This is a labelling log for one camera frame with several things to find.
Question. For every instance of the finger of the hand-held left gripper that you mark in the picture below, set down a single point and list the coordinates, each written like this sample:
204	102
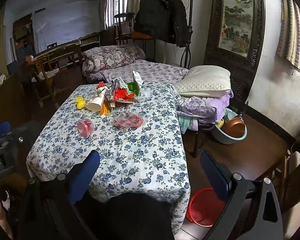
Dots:
0	128

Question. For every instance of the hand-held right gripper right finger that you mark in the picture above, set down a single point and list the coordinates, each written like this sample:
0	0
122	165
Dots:
214	173

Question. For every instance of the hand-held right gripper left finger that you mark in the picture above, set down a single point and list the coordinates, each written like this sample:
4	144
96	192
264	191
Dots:
86	172

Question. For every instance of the red plastic basket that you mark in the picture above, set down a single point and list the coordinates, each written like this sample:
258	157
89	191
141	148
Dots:
202	205

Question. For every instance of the orange medicine box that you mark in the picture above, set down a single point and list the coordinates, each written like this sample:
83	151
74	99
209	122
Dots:
105	110

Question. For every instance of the clear wrapper with red bits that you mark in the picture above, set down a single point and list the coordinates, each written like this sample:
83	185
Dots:
128	121

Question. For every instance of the yellow plastic pompom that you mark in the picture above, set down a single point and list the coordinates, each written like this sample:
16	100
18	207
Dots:
80	103

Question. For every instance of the red snack wrapper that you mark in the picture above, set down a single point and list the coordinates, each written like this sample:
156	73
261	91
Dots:
120	95

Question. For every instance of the teal plastic basin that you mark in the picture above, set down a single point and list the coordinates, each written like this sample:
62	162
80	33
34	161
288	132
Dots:
227	138

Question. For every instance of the black folding chair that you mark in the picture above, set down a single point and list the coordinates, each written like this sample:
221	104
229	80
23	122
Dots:
197	140

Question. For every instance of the red plastic cup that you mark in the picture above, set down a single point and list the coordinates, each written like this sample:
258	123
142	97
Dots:
85	128

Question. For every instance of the blue floral quilt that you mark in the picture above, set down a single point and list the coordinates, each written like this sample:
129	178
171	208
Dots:
130	155

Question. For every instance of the yellow bowl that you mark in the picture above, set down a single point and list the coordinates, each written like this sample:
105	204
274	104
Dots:
219	124

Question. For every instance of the brown pan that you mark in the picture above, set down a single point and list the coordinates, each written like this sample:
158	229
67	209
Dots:
234	127

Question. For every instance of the pale green cloth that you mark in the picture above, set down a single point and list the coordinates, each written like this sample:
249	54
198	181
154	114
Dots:
186	124

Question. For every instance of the dark cloth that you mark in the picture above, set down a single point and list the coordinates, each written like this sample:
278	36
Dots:
135	217

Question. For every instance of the purple cloth pile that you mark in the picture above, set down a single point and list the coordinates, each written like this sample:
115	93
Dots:
207	106

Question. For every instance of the light wooden chair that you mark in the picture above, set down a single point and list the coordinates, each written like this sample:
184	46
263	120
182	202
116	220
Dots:
47	76

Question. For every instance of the white paper cup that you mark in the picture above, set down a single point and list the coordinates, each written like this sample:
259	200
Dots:
95	102

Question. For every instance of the brown wooden chair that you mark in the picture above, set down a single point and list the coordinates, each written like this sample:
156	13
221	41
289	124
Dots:
296	180

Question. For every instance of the small red wrapper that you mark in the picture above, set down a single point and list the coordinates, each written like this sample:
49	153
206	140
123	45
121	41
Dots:
101	85

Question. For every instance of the white quilted pillow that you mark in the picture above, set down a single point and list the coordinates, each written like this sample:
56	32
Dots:
204	81

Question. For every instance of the silver foil wrapper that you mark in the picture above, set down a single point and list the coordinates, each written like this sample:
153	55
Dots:
117	84

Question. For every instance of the white crumpled tissue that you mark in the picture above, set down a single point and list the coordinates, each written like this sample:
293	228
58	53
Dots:
145	96

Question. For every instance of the green carton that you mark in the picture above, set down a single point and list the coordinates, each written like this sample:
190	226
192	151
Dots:
134	87

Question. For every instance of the folded maroon floral quilt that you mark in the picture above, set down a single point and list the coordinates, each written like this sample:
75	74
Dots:
112	57

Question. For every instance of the purple floral bed sheet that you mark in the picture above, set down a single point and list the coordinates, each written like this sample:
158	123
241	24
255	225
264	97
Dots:
152	71

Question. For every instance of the orange seat chair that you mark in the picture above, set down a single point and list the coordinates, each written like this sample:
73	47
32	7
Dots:
141	35

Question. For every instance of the framed landscape painting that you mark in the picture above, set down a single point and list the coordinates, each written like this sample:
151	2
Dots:
236	20

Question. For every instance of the dark wooden chair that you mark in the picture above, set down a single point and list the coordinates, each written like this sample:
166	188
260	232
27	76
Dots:
123	20

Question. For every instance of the striped curtain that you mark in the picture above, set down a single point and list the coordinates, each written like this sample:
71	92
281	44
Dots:
291	32

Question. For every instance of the black coat stand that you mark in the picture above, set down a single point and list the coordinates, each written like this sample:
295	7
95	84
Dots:
190	10

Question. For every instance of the black jacket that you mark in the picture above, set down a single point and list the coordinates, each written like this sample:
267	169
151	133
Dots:
161	12

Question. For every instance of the window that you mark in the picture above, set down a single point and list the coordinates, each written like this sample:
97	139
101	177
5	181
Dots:
117	2

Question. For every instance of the white wall sheet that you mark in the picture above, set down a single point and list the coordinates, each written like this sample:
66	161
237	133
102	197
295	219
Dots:
65	22

